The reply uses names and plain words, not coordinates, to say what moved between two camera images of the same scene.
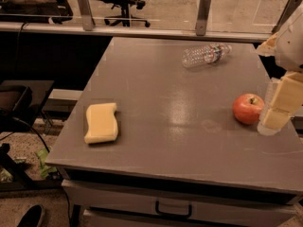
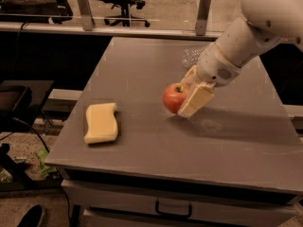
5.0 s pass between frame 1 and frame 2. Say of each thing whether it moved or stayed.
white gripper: moved
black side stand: stayed
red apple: moved
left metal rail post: stayed
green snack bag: stayed
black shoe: stayed
